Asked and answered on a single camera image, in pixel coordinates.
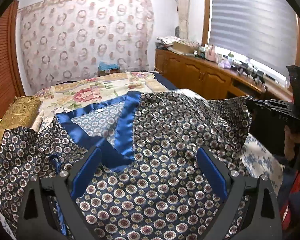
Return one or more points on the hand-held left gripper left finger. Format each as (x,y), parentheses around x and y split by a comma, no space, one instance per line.
(86,171)

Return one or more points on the wooden louvered wardrobe door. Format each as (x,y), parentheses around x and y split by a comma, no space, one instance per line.
(3,67)

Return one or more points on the patterned paper pile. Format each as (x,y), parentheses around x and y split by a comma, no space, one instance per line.
(168,40)

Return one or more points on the person's right hand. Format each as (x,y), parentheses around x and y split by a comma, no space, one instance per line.
(290,140)

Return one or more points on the purple cloth bundle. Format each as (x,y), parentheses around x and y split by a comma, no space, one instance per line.
(225,63)

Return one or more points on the open cardboard box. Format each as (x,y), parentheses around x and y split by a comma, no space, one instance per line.
(183,48)

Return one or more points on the teal box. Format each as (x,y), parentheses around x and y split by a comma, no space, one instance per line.
(108,68)

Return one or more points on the navy circle-patterned satin robe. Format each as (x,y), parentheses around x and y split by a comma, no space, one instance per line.
(165,152)

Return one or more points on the gold patterned bolster pillow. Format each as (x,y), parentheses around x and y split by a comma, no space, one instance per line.
(17,112)

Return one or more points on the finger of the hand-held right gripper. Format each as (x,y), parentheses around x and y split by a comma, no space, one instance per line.
(270,103)
(271,113)

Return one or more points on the white blue floral bed sheet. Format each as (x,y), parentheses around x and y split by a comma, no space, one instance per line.
(260,157)

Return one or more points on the wooden sideboard cabinet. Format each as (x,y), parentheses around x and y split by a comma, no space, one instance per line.
(202,72)

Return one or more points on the beige wall pipe cover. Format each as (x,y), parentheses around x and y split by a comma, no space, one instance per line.
(184,10)

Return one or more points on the white bottle with green cap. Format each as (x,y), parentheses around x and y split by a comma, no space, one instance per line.
(230,58)

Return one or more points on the grey striped window blind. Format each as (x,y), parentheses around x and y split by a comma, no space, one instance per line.
(252,22)

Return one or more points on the floral cream blanket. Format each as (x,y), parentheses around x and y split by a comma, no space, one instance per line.
(90,92)

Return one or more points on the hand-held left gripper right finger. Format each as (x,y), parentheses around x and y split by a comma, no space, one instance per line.
(213,172)

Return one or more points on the black desk clutter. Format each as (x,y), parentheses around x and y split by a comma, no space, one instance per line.
(251,72)

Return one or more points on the navy bed cover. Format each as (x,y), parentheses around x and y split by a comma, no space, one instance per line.
(165,80)

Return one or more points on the pink bag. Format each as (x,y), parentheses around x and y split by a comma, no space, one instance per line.
(211,53)

